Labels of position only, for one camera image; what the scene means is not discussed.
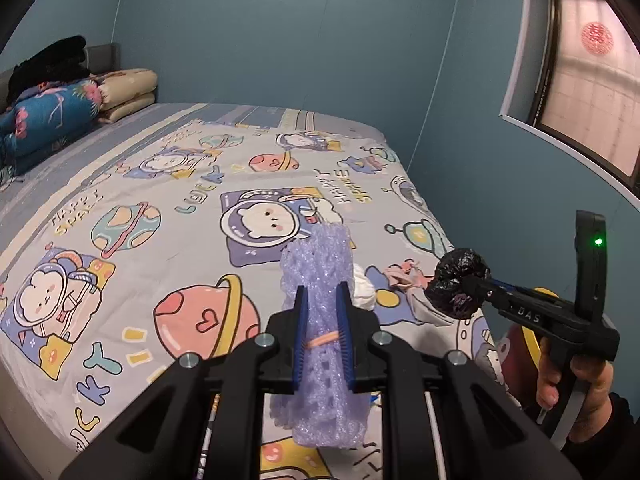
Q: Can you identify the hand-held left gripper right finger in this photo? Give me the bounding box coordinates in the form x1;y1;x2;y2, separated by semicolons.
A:
336;281;583;480

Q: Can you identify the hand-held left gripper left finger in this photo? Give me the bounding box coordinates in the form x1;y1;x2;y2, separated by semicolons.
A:
60;285;310;480

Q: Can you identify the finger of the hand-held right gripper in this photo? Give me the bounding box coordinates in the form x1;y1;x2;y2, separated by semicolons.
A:
461;275;506;312
484;274;522;295

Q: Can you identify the black plastic bag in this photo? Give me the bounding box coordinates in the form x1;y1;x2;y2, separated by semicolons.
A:
425;247;492;320

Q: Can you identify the yellow rimmed black bin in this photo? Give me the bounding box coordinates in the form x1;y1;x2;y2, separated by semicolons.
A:
500;287;566;411

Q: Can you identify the white tissue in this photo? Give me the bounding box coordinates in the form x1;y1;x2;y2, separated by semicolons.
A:
352;262;377;311

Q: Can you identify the purple foam net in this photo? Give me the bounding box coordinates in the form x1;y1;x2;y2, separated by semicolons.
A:
270;224;371;448

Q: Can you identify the person's right forearm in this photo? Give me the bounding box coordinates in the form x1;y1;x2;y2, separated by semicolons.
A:
562;392;640;480

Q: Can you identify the person's right hand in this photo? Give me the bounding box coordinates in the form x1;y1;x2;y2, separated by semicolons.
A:
536;332;615;443

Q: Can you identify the grey pink crumpled cloth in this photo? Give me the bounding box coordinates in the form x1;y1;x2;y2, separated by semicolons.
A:
382;259;453;326

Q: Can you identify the brown framed window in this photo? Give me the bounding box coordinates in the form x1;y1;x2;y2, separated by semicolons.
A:
500;0;640;191

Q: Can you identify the red paper window decoration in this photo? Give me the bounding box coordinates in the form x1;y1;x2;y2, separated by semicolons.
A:
580;21;613;58

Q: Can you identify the bed with striped sheet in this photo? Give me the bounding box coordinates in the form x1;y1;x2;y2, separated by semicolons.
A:
0;102;506;480

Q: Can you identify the beige folded quilt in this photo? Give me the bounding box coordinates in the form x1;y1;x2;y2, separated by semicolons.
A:
95;68;158;123

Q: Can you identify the blue floral folded quilt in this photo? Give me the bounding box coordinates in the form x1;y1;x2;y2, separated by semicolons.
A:
0;77;106;176

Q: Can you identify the grey padded headboard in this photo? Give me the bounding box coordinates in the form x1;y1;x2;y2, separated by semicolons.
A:
0;42;121;106

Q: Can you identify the black clothes pile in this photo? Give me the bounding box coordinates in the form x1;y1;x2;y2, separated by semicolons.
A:
7;35;91;111

